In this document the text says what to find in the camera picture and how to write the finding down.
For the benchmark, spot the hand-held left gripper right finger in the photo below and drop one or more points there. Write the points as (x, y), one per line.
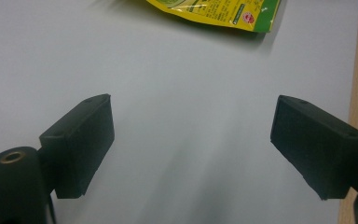
(317, 146)

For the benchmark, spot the yellow and green snack packet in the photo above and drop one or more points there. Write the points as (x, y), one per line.
(220, 14)

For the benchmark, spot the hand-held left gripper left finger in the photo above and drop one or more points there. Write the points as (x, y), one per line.
(77, 146)

